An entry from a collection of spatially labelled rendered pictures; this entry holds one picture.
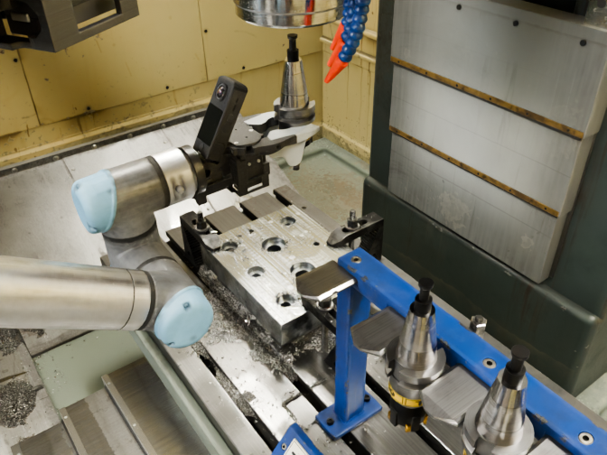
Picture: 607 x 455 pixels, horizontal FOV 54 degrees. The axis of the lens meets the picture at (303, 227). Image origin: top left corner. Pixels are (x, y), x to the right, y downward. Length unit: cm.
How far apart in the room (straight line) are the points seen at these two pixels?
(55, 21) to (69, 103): 162
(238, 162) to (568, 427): 52
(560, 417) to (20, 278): 55
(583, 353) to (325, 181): 114
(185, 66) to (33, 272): 137
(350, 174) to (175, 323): 155
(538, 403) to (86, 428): 90
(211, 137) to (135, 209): 14
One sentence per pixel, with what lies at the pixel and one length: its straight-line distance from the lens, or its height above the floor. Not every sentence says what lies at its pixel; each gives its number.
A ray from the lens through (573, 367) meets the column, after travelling 138.
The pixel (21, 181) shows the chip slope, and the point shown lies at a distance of 188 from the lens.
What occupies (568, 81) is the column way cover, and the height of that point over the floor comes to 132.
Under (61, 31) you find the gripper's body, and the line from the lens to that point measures 25.
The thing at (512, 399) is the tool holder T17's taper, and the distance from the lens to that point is 56.
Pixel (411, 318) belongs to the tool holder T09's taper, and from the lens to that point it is 61.
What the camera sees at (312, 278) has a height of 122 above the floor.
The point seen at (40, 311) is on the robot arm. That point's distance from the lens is 68.
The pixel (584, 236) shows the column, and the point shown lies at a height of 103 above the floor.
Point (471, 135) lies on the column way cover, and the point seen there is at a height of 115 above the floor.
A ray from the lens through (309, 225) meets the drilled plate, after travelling 123.
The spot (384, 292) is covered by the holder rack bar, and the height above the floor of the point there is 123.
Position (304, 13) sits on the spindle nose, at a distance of 79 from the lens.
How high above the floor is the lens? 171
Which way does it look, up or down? 36 degrees down
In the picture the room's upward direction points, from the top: 1 degrees counter-clockwise
